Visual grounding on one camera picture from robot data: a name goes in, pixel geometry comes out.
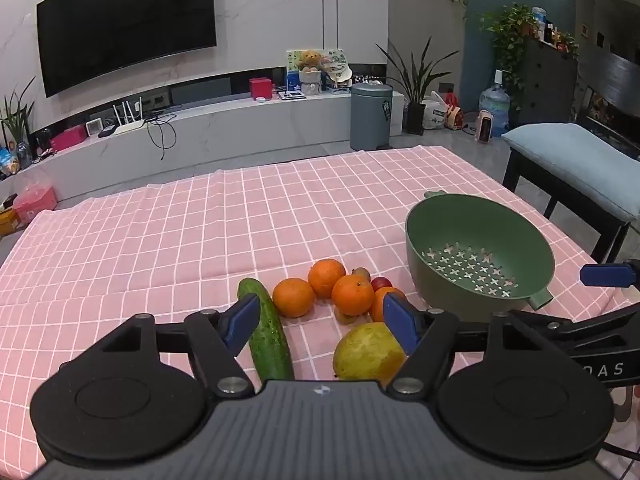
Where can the brown teddy bear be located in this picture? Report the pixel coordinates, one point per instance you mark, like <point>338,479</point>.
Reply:
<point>310,61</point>

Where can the black wall television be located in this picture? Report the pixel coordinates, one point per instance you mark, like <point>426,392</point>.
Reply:
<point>125,25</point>

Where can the small black device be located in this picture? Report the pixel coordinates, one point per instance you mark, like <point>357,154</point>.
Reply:
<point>106,131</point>

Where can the white fabric pot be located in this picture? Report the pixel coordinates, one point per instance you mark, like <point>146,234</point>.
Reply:
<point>310,82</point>

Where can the small white heater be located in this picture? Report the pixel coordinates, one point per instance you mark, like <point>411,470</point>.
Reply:
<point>485,127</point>

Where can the orange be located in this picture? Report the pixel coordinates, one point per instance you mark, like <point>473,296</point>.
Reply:
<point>353,294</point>
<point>293,298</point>
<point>377,307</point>
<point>326,278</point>

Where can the red and orange bag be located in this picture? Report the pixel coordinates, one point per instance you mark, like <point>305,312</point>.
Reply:
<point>455,117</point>

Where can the green cucumber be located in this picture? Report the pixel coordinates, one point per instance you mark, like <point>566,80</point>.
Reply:
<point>270,340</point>

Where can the red box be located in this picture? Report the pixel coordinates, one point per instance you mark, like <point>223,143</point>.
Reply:
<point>260,89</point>

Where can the pink checked tablecloth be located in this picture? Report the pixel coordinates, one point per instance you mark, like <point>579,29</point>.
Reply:
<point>200,240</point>

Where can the small white clock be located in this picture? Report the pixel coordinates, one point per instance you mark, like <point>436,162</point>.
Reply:
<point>94,127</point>

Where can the bushy green potted plant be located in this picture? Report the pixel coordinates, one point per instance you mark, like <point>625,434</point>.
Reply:
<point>510,30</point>

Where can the yellow green mango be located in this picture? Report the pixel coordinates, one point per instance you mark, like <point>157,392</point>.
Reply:
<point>367,352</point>

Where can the blue water jug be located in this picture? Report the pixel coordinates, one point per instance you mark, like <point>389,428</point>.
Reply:
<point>495,105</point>

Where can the white plastic bag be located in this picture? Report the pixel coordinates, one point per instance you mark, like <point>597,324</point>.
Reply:
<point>434,112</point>

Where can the green colander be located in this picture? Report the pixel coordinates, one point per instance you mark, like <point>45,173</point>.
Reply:
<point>440,232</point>

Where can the yellow cardboard box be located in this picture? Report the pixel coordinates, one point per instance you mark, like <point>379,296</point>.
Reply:
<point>7,221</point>

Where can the dark furniture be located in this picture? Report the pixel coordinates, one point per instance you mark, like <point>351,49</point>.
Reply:
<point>610,85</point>

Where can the white marble media console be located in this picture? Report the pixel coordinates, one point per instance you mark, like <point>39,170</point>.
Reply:
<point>225,130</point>

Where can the dark grey cabinet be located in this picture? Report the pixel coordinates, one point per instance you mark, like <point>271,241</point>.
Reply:
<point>547,80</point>

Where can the green picture board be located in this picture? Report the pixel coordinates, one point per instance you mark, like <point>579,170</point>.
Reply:
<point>295,57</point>

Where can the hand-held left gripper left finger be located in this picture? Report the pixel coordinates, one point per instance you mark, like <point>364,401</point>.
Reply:
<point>245,317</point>

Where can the long-leaf potted plant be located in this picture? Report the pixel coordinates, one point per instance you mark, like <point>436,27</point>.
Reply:
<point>416,85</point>

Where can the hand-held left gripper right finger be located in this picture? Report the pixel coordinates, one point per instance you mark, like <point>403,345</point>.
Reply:
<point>400,322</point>

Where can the pink storage bin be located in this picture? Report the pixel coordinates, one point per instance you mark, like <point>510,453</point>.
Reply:
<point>36,200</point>

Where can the small red fruit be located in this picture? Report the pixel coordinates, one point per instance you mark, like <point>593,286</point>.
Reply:
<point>381,283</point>

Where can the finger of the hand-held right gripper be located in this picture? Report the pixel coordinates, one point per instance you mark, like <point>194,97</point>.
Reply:
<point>600,325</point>
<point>607,275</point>

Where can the white hat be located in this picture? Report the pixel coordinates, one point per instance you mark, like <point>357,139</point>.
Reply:
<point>341,74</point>

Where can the grey pedal trash bin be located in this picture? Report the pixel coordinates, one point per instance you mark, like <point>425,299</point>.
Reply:
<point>371,117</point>

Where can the thin-leaf potted plant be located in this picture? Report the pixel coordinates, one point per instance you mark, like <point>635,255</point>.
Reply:
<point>15,120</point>

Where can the white bottle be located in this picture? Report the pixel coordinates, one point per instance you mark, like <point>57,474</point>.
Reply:
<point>539,22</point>

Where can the pink flat box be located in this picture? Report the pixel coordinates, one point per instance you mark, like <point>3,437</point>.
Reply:
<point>69,139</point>

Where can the white router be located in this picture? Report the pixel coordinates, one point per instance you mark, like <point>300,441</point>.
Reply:
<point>129,124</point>

